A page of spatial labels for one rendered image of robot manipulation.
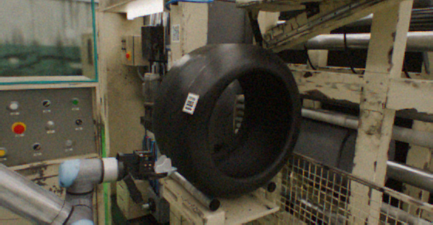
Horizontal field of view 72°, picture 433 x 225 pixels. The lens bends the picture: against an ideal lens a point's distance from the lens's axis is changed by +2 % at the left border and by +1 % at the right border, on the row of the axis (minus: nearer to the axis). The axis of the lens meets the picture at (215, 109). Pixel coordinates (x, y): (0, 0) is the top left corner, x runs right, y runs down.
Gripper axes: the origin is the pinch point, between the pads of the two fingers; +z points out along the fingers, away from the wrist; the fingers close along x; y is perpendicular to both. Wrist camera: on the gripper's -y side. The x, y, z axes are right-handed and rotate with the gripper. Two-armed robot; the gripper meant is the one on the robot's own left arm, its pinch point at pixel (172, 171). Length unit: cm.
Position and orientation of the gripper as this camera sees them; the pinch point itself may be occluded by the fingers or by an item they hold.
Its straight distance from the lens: 107.4
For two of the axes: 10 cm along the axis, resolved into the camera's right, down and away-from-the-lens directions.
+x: -5.6, -1.8, 8.1
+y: 1.4, -9.8, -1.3
